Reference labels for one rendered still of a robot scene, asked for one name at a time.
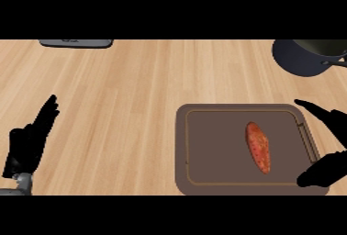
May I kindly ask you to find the grey flat appliance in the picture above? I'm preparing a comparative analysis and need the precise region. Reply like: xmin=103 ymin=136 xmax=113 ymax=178
xmin=38 ymin=39 xmax=113 ymax=50

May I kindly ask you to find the brown tray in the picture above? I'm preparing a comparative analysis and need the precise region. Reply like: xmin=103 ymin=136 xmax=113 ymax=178
xmin=173 ymin=103 xmax=331 ymax=196

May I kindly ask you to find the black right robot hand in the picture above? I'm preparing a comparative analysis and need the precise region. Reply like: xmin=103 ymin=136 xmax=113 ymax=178
xmin=292 ymin=98 xmax=347 ymax=188

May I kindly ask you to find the dark blue pot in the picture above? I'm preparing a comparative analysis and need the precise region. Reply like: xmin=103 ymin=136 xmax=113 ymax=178
xmin=271 ymin=39 xmax=347 ymax=78

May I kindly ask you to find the orange sweet potato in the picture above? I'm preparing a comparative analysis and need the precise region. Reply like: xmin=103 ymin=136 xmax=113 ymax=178
xmin=243 ymin=121 xmax=273 ymax=175

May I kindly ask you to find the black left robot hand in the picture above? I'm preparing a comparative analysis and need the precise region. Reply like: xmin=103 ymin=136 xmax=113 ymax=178
xmin=1 ymin=94 xmax=60 ymax=180

